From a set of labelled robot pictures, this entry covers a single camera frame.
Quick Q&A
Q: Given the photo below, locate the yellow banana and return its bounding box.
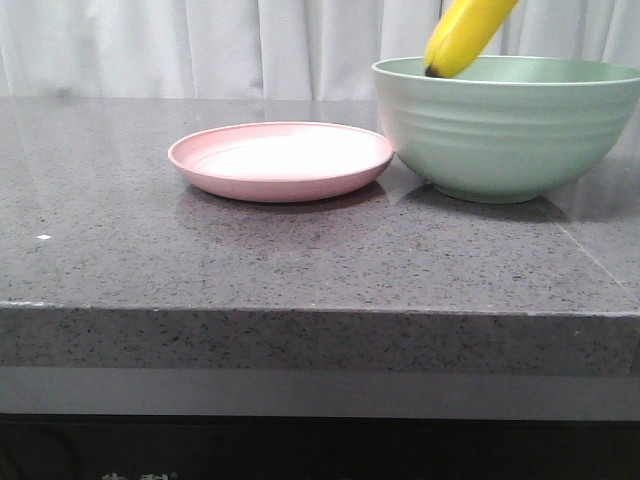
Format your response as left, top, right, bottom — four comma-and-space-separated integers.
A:
424, 0, 518, 78

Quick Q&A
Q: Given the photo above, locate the white curtain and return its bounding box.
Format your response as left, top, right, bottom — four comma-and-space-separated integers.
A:
0, 0, 640, 102

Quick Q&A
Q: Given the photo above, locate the black cabinet below counter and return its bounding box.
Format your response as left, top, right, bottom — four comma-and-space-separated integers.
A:
1, 415, 639, 479

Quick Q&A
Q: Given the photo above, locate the pink plate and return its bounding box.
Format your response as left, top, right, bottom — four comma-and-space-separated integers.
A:
168, 121, 393, 203

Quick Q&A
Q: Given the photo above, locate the green ribbed bowl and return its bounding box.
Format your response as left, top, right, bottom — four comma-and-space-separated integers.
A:
372, 56, 639, 204

